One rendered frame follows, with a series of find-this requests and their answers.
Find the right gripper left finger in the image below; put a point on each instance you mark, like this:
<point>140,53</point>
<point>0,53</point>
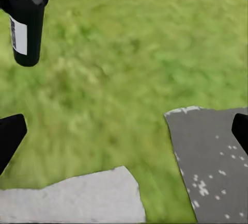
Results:
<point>12,131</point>

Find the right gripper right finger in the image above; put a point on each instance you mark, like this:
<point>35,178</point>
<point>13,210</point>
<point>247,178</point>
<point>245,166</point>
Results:
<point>240,130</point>

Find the insectifuge atomizer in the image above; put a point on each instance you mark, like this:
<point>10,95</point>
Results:
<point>26,30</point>

